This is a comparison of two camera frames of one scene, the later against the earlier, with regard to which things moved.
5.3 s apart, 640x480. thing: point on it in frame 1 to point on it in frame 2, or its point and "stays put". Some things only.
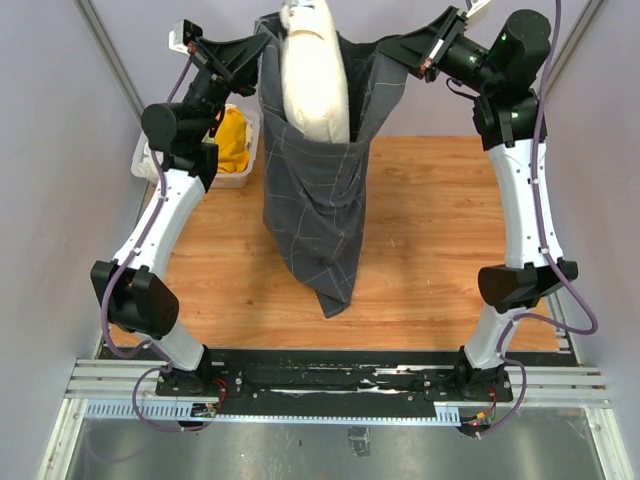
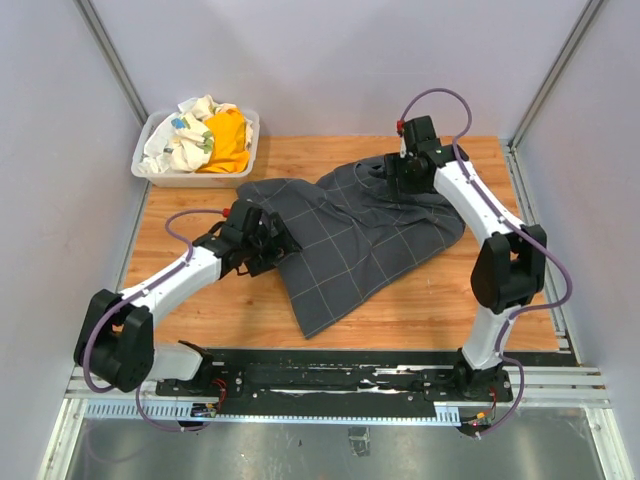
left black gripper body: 212,86 to 263,249
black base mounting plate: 336,383 stays put
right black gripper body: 451,51 to 405,179
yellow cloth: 233,154 stays put
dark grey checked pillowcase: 316,192 to 355,233
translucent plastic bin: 226,180 stays put
